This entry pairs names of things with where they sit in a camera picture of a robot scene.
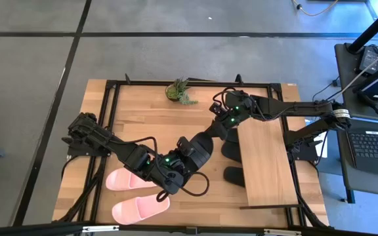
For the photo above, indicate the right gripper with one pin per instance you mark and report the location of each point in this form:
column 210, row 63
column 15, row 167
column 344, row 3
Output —
column 228, row 126

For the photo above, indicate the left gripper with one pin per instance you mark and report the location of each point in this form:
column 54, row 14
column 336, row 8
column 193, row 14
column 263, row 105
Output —
column 172, row 173

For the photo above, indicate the pink slide sandal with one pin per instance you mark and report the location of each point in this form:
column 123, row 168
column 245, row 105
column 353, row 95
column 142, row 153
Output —
column 139, row 209
column 120, row 180

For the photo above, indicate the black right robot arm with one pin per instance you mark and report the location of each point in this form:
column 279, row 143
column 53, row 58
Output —
column 294, row 108

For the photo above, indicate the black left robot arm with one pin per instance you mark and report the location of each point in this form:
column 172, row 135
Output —
column 117, row 145

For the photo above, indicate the small potted succulent plant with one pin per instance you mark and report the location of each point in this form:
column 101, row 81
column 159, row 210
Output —
column 176, row 93

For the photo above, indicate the grey side desk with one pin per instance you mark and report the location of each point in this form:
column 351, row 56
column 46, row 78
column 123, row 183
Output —
column 366, row 183
column 348, row 82

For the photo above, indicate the black laptop keyboard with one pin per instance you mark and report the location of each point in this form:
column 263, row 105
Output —
column 372, row 150

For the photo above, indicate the black rig bar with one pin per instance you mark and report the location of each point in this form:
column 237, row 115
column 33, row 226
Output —
column 44, row 229

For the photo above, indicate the black power adapter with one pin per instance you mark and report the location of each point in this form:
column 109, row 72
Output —
column 369, row 57

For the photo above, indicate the thick black pole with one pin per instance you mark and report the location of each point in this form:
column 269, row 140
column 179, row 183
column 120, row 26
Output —
column 372, row 27

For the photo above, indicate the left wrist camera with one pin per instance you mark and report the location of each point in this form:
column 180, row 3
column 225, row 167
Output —
column 185, row 146

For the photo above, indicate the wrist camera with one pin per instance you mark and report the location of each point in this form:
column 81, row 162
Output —
column 216, row 109
column 185, row 146

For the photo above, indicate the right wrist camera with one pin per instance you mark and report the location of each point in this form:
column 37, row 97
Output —
column 216, row 109

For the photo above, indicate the black aluminium table frame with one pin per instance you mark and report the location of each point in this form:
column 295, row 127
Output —
column 192, row 84

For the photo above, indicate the wooden shelf with black frame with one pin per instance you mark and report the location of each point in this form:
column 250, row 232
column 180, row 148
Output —
column 267, row 164

